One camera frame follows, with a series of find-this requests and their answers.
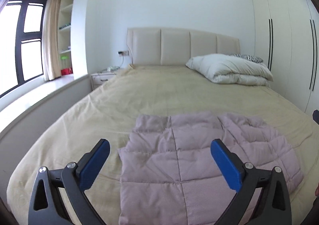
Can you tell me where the mauve quilted down jacket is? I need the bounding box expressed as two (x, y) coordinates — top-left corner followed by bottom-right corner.
(118, 112), (304, 224)

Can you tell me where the person's right hand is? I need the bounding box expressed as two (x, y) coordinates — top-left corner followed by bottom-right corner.
(315, 185), (319, 197)

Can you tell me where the zebra print pillow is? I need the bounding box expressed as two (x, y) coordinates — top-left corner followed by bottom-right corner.
(230, 54), (264, 63)

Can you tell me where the white wardrobe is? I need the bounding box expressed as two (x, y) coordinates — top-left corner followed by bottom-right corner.
(252, 0), (318, 115)

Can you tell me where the folded white duvet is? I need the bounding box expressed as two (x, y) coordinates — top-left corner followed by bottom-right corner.
(185, 54), (274, 87)

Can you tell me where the beige bed sheet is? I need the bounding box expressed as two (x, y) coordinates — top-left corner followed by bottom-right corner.
(7, 66), (318, 224)

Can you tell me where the white bedside table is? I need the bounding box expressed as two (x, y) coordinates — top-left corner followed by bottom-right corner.
(90, 70), (118, 90)

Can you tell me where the red box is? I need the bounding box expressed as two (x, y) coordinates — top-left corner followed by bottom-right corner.
(61, 67), (73, 76)

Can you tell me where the green stool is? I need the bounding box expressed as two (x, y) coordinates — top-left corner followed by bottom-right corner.
(61, 55), (69, 69)

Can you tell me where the white charger on nightstand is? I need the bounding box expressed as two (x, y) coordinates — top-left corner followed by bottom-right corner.
(107, 66), (121, 72)

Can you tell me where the cream padded headboard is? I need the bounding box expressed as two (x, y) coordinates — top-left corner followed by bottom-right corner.
(127, 28), (240, 66)

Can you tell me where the beige curtain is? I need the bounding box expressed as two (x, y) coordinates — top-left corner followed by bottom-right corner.
(41, 0), (61, 82)

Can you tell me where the black framed window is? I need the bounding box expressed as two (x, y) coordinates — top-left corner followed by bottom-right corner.
(1, 0), (47, 97)

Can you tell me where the white built-in shelf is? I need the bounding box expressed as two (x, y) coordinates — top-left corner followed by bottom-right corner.
(58, 0), (74, 70)

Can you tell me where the wall power socket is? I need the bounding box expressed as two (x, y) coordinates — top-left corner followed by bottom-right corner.
(118, 50), (129, 56)

